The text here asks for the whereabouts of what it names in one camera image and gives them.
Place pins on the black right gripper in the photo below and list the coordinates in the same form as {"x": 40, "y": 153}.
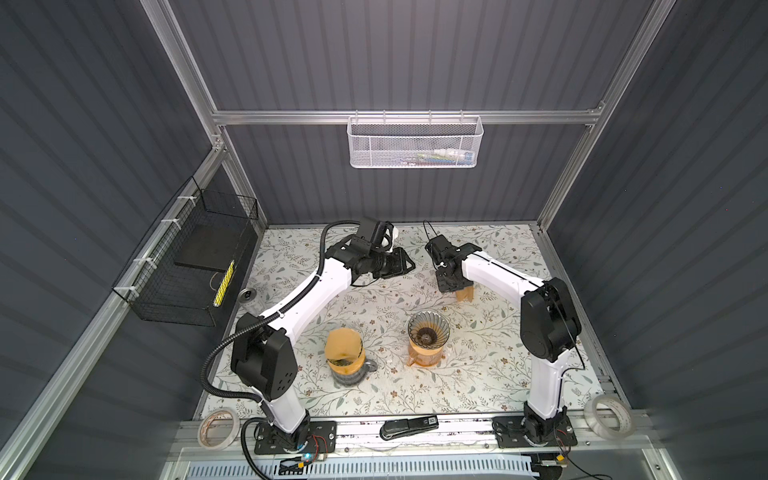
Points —
{"x": 442, "y": 287}

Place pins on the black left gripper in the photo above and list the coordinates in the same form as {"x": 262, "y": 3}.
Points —
{"x": 398, "y": 266}

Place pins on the orange glass pitcher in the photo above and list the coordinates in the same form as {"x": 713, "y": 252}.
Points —
{"x": 423, "y": 357}

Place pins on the grey glass pitcher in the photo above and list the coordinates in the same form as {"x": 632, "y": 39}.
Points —
{"x": 352, "y": 374}

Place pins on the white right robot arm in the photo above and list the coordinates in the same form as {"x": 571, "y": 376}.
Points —
{"x": 549, "y": 324}

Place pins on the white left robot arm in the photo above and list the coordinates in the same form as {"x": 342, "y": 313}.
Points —
{"x": 263, "y": 355}

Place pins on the small metal cap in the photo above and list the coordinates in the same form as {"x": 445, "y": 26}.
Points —
{"x": 246, "y": 295}

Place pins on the black stapler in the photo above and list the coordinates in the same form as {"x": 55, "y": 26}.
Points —
{"x": 400, "y": 428}

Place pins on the clear tape roll right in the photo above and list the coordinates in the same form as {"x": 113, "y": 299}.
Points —
{"x": 609, "y": 418}

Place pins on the tape roll left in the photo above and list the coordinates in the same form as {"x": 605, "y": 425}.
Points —
{"x": 219, "y": 429}

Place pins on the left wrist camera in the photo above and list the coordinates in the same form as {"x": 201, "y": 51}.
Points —
{"x": 376, "y": 235}

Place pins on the white wire mesh basket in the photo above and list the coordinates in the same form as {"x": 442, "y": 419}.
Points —
{"x": 414, "y": 141}

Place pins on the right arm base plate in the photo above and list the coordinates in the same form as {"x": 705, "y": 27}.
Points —
{"x": 517, "y": 431}

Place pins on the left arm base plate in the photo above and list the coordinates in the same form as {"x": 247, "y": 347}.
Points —
{"x": 314, "y": 436}

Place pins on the black wire basket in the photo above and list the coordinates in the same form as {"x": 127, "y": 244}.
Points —
{"x": 175, "y": 277}

